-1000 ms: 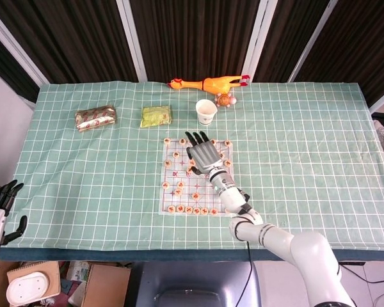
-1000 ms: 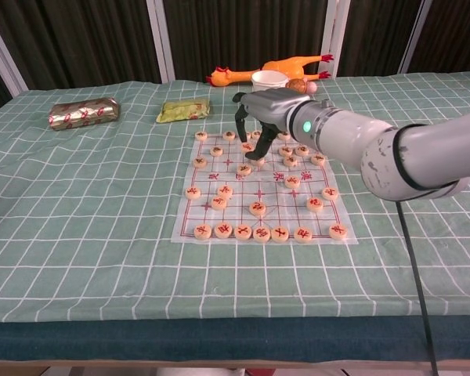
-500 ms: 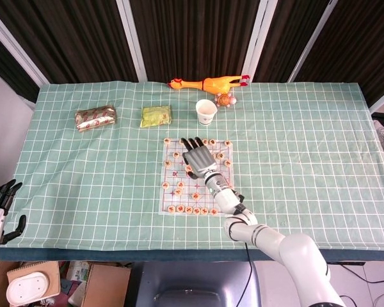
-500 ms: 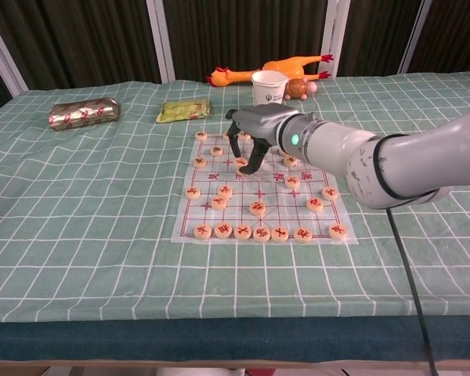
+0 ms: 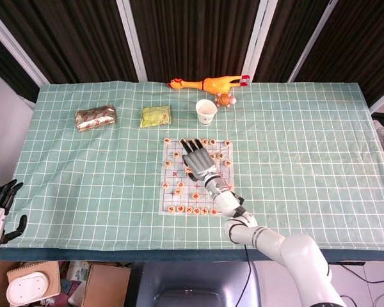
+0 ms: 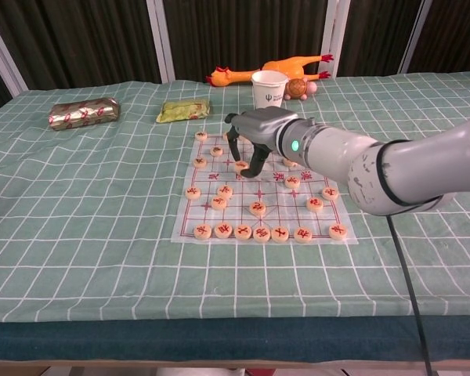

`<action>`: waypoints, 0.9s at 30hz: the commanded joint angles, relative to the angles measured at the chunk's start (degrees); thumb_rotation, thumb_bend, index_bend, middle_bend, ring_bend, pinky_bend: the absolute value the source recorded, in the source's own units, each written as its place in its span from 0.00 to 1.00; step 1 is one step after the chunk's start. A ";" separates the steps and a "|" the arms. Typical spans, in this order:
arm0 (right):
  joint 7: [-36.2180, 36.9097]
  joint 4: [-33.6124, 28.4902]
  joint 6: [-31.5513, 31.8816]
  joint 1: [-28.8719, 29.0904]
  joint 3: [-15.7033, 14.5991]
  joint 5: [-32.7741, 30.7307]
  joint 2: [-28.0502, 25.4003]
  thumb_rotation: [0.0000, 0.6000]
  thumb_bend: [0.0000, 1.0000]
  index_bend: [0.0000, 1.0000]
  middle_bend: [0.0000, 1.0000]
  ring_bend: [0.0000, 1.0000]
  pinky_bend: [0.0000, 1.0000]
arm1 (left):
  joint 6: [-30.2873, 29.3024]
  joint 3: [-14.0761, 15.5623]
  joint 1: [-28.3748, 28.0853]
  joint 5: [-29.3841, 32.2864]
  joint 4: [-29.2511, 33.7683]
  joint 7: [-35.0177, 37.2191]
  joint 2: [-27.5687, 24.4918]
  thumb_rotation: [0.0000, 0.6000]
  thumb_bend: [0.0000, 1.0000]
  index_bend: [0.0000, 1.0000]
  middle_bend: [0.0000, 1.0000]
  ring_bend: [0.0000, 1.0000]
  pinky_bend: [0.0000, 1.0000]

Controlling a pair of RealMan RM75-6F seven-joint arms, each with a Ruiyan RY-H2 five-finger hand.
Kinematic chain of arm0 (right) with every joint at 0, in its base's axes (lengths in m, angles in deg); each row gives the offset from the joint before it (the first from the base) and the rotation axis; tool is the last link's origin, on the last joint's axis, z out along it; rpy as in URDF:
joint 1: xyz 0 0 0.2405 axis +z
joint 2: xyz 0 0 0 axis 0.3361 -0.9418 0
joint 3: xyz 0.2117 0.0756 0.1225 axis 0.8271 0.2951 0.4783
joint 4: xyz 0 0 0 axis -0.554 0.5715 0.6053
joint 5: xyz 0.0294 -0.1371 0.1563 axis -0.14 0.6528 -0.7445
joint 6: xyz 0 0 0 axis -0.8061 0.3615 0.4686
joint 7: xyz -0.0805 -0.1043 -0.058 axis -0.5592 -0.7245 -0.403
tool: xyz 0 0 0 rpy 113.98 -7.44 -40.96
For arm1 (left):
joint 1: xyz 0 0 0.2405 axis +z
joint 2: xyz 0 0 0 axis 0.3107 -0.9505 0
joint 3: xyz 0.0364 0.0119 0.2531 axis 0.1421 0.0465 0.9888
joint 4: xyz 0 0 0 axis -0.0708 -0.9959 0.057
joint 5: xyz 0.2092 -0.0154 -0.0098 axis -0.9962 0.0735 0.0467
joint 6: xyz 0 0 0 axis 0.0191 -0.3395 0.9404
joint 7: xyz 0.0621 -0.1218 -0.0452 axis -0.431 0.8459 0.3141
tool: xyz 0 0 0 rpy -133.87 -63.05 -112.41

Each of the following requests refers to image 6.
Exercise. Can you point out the round wooden xiangqi piece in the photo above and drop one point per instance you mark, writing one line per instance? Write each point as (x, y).
(219, 203)
(279, 233)
(201, 135)
(292, 181)
(241, 165)
(303, 234)
(289, 162)
(243, 232)
(315, 204)
(202, 231)
(192, 192)
(330, 192)
(216, 150)
(199, 162)
(223, 230)
(337, 231)
(261, 233)
(257, 208)
(225, 136)
(225, 190)

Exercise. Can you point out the green checkered tablecloth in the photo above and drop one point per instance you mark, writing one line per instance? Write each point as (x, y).
(82, 235)

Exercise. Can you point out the dark teal table cover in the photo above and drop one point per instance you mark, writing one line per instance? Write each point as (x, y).
(180, 338)

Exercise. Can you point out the orange pink turtle toy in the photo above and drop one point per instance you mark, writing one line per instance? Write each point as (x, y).
(297, 89)

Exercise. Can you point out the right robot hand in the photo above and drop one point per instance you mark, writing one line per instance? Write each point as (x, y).
(262, 127)

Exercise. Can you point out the white xiangqi board sheet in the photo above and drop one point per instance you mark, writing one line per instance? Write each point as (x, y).
(282, 213)

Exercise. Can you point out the yellow rubber chicken toy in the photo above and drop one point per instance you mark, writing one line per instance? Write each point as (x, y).
(286, 68)

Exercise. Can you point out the green snack pack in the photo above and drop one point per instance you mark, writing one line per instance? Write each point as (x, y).
(184, 110)

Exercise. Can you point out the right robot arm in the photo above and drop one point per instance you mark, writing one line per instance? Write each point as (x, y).
(376, 168)

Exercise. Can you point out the white paper cup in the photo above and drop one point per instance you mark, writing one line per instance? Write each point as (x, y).
(269, 92)

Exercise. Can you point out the gold red snack pack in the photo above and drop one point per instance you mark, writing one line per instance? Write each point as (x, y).
(84, 114)

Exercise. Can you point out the white partition frame post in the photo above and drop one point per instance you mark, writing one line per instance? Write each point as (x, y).
(6, 58)
(414, 35)
(338, 37)
(160, 39)

